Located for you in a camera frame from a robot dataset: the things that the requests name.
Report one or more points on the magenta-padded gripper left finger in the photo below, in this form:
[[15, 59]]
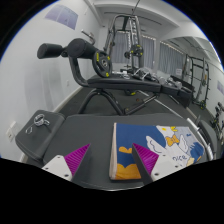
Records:
[[77, 158]]

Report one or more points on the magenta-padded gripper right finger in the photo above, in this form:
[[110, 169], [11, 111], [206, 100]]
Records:
[[146, 158]]

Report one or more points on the black padded weight bench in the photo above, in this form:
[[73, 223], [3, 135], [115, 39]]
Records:
[[83, 133]]

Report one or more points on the black bench with foam rollers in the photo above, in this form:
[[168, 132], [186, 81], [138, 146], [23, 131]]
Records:
[[126, 83]]

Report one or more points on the chrome dumbbell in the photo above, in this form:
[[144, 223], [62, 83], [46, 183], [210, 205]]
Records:
[[162, 80], [141, 74]]

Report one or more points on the black squat rack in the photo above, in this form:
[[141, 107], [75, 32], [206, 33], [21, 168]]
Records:
[[203, 83]]

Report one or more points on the black weight plate yellow marks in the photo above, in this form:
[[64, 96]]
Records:
[[101, 63]]

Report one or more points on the grey window curtain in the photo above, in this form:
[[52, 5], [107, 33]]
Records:
[[146, 50], [171, 56]]

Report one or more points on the black weight plate on rack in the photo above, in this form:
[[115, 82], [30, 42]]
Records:
[[136, 50]]

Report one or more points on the white wall socket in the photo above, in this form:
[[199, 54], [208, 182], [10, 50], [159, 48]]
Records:
[[11, 130]]

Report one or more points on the small purple wall poster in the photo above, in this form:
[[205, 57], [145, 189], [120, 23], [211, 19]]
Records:
[[220, 87]]

